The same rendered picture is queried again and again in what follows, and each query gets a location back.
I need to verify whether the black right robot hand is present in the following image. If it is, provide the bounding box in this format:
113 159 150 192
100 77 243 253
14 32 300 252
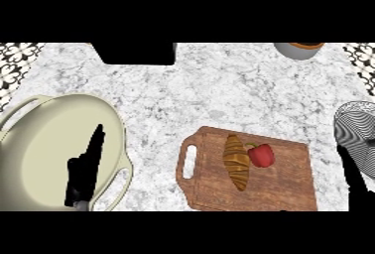
336 144 375 212

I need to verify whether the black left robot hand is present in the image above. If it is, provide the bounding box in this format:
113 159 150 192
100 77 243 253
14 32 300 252
64 123 107 208

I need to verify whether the brown wooden cutting board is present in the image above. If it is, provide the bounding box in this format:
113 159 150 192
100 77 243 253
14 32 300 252
175 125 320 212

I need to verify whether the golden brown croissant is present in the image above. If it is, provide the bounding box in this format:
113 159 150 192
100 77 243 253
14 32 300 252
222 133 253 192

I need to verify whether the red bell pepper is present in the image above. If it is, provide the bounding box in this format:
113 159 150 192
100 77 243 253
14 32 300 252
244 142 278 169

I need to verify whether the black appliance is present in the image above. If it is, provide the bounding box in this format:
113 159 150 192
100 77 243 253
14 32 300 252
92 42 179 66

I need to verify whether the grey pot with orange rim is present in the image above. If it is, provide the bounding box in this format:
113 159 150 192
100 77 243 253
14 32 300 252
274 42 327 62

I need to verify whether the cream oval pan with handles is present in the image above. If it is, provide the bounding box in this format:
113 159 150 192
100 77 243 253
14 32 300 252
0 93 135 212

